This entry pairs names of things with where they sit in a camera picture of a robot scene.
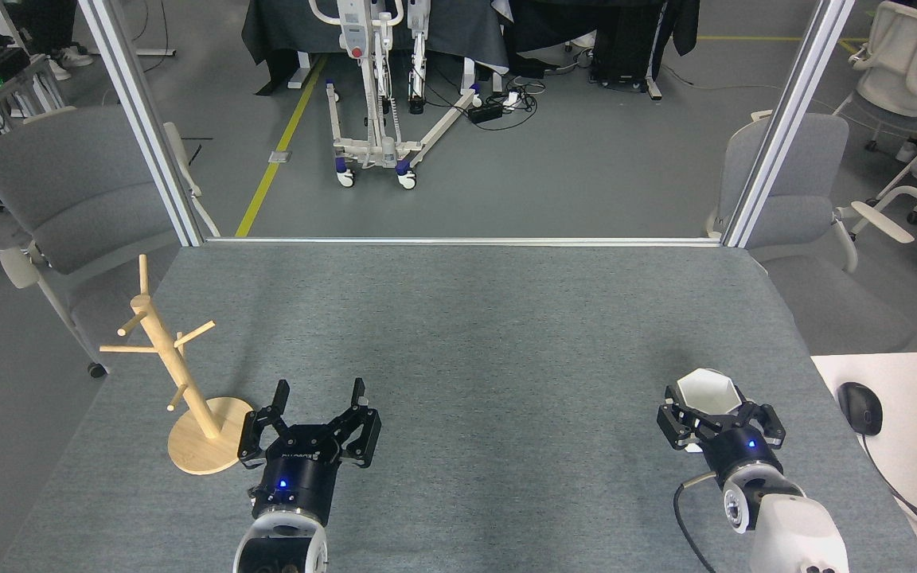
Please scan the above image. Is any black mouse cable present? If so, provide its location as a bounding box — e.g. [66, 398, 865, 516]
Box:
[861, 434, 917, 558]

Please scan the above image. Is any silver aluminium rail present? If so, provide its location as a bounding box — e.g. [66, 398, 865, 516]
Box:
[204, 236, 724, 248]

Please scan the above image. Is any wooden cup rack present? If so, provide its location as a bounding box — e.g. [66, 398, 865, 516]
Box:
[100, 255, 258, 476]

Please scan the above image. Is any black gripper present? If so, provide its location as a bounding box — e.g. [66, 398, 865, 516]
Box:
[658, 386, 787, 481]
[237, 378, 382, 526]

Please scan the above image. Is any black computer tower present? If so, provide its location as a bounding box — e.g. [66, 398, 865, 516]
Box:
[591, 6, 660, 90]

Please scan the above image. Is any black cloth covered table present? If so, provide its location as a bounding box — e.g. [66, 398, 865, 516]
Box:
[241, 0, 509, 96]

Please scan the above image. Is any black computer mouse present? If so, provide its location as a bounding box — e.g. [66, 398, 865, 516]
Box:
[837, 382, 884, 436]

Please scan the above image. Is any silver aluminium post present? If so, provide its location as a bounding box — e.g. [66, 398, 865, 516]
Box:
[76, 0, 206, 248]
[721, 0, 857, 249]

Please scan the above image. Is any white desk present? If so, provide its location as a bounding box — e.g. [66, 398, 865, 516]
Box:
[811, 351, 917, 573]

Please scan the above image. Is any white hexagonal cup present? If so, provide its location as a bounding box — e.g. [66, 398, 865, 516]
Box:
[675, 368, 744, 454]

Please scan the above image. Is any white stand on wheels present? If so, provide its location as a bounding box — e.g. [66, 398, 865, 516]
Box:
[309, 0, 482, 190]

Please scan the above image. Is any grey upholstered chair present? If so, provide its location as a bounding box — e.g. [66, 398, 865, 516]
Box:
[705, 111, 915, 355]
[0, 105, 220, 379]

